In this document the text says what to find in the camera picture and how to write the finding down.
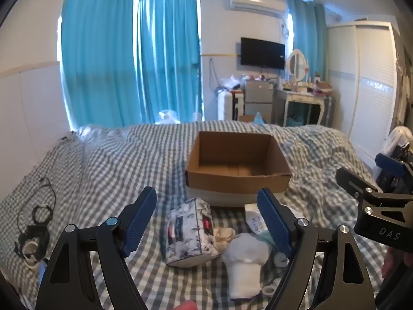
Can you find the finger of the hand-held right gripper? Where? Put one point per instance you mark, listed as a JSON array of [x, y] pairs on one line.
[[355, 180], [388, 162]]

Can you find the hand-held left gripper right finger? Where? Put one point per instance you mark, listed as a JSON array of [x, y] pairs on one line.
[[274, 224]]

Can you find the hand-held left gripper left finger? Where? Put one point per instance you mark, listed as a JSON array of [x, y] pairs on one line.
[[138, 224]]

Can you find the white wipes packet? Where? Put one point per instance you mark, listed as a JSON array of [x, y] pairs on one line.
[[253, 219]]

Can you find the white sock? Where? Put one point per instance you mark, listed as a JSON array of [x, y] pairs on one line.
[[245, 261]]

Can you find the floral tissue pack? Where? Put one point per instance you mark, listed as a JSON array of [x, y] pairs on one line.
[[188, 232]]

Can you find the cream sock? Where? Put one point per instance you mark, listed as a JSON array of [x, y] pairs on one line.
[[223, 237]]

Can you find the brown cardboard box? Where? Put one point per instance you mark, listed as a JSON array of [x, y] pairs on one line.
[[237, 171]]

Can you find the person's right hand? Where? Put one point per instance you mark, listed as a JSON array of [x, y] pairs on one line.
[[391, 264]]

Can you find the hanging white clothes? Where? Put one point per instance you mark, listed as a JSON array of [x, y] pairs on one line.
[[398, 140]]

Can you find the checked bed blanket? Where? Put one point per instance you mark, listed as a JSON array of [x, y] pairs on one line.
[[129, 155]]

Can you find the white wardrobe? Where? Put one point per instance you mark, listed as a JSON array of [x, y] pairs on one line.
[[367, 87]]

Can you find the white dressing table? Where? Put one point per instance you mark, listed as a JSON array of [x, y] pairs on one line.
[[300, 98]]

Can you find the teal cloth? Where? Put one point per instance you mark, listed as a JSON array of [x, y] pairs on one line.
[[260, 118]]

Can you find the black and white device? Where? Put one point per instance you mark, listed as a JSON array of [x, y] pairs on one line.
[[32, 243]]

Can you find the small cardboard box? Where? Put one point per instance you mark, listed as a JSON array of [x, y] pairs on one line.
[[246, 118]]

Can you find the white plastic bag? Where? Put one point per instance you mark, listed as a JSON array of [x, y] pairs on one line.
[[167, 116]]

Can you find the grey mini fridge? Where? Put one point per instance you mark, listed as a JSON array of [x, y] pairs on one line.
[[258, 100]]

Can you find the white suitcase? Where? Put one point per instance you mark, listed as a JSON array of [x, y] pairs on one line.
[[225, 106]]

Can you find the white oval mirror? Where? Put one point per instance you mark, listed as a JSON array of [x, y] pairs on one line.
[[296, 64]]

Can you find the clear plastic bag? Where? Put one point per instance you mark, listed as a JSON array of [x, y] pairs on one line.
[[233, 82]]

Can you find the short teal curtain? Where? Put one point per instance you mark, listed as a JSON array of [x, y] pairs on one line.
[[306, 32]]

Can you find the narrow teal curtain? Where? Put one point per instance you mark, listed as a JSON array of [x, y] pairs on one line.
[[169, 58]]

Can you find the wide teal curtain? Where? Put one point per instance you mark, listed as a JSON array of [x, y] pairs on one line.
[[100, 55]]

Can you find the yellow rod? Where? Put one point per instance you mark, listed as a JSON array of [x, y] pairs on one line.
[[219, 54]]

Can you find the white air conditioner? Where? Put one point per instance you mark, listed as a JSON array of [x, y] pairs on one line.
[[256, 4]]

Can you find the black wall television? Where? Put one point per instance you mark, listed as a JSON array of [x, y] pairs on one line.
[[262, 53]]

